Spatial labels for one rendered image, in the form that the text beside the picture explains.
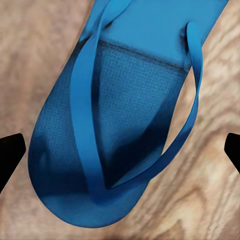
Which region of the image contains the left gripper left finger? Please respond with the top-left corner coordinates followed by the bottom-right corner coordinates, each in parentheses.
top-left (0, 133), bottom-right (26, 193)

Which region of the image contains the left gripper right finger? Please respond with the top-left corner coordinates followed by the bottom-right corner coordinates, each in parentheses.
top-left (224, 133), bottom-right (240, 173)

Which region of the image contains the sandal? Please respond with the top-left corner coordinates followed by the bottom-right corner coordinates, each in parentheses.
top-left (27, 0), bottom-right (229, 229)

